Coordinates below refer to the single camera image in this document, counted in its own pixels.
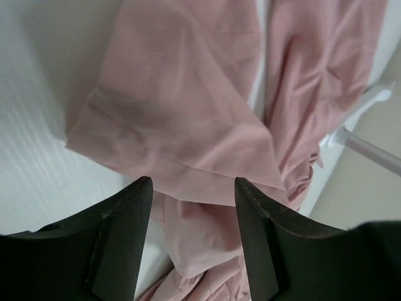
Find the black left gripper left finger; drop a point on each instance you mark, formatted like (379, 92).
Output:
(93, 255)

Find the white clothes rack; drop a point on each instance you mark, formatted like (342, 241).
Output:
(372, 129)

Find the pink trousers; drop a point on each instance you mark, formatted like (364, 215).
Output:
(195, 94)

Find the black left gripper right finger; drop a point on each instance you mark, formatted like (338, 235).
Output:
(291, 257)

